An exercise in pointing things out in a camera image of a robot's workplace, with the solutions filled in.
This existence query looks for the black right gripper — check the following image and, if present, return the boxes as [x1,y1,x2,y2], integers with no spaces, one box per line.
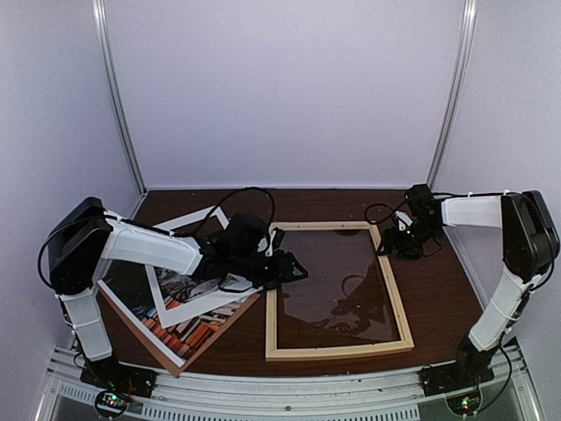
[377,219,443,260]

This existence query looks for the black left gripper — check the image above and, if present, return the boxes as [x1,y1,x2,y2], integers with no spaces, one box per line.
[231,248,309,291]

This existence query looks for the clear acrylic sheet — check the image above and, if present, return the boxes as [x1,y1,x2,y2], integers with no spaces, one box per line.
[277,230,400,349]

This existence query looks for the light wooden picture frame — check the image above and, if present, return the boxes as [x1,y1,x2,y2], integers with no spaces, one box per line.
[265,221,415,362]

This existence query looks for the white mat board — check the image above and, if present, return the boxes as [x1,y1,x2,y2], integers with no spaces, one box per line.
[145,207,260,328]

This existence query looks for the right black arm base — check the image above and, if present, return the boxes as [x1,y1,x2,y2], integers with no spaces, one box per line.
[419,338,499,396]

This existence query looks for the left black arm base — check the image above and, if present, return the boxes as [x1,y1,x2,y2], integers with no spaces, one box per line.
[80,354,156,398]

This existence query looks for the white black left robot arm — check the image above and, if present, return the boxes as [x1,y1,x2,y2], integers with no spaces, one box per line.
[37,196,309,389]

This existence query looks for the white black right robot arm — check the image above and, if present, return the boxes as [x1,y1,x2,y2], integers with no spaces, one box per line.
[375,184,560,388]

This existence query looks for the books photo print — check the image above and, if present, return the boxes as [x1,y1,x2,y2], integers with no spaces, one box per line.
[96,267,246,368]

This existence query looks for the brown backing board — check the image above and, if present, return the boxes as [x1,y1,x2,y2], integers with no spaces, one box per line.
[103,294,259,377]

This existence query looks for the right round circuit board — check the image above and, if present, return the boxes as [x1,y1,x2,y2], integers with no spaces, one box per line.
[446,392,482,417]

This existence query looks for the round circuit board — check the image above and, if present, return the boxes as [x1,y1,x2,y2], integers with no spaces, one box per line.
[94,390,129,418]
[446,392,482,417]

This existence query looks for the left round circuit board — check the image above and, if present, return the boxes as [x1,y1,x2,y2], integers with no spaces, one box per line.
[94,390,129,418]

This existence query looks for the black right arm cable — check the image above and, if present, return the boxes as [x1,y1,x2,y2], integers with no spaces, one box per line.
[365,202,442,258]

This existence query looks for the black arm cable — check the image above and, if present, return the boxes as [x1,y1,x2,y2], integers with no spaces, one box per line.
[365,202,442,258]
[192,187,276,246]

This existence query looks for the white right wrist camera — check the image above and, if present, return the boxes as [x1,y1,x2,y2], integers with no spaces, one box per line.
[394,210,413,232]

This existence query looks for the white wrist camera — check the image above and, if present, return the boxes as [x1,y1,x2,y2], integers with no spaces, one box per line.
[259,227,285,257]
[394,210,413,232]

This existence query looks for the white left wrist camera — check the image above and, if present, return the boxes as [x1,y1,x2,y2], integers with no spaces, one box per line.
[259,227,285,257]

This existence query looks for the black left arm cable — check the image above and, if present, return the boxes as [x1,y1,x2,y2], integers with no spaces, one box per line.
[192,187,276,246]

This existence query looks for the aluminium front rail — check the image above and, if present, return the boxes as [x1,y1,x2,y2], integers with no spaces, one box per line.
[30,345,545,420]

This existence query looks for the right aluminium corner post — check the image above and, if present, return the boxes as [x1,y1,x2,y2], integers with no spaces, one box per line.
[427,0,478,188]

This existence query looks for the aluminium corner post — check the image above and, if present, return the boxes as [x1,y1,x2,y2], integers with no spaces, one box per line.
[91,0,147,196]
[427,0,478,188]

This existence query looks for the left aluminium corner post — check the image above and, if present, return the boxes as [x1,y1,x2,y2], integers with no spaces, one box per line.
[91,0,147,196]

